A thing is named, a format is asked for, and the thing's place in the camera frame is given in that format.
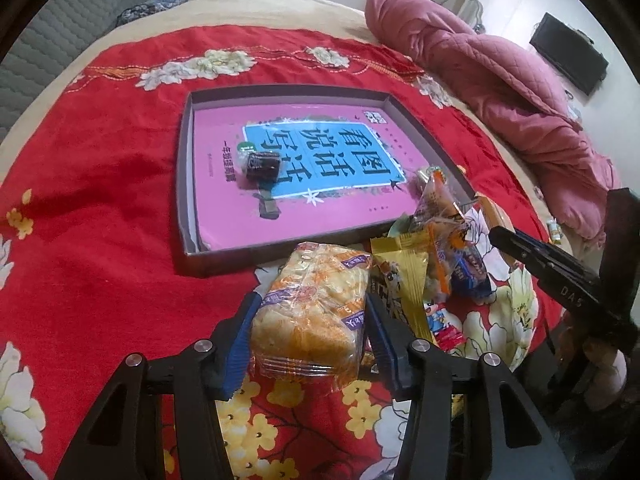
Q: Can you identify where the orange bread packet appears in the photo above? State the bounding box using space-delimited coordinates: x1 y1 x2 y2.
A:
249 241 373 391

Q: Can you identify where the cartoon print snack packet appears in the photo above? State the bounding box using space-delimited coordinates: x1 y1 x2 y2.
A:
422 300 468 353

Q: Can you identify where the dark floral pillow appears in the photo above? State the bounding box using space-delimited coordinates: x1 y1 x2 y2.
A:
116 0 191 26

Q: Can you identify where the black television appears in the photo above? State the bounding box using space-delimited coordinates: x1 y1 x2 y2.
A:
529 11 610 97

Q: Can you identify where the dark chocolate snack packet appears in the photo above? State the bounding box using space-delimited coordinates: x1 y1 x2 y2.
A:
238 150 282 181

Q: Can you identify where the white metal chair frame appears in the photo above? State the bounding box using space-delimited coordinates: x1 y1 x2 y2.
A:
446 0 486 31

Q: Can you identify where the blue cookie packet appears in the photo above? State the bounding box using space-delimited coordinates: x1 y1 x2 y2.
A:
450 245 496 306

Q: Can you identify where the pink book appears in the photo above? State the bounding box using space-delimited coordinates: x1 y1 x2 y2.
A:
192 105 432 251

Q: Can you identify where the orange clear snack packet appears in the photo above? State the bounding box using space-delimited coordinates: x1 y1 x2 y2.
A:
407 164 466 231

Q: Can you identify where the shallow cardboard box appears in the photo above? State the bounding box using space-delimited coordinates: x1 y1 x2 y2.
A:
172 84 476 277

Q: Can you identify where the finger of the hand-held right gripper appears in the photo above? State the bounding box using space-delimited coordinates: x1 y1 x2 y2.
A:
489 226 566 286

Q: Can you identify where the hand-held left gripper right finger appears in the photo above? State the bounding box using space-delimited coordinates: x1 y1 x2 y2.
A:
364 290 576 480

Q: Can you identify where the yellow snack packet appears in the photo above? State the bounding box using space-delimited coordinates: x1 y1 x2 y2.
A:
371 234 436 346

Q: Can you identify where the red floral blanket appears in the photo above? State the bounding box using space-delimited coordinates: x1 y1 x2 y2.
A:
0 25 556 480

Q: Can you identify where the grey quilted headboard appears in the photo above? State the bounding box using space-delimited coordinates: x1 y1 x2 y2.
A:
0 0 151 146

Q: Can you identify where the pink quilt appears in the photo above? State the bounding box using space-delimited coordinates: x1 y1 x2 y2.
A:
364 0 623 251

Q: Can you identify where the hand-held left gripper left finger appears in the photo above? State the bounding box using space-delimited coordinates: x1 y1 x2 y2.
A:
55 290 263 480

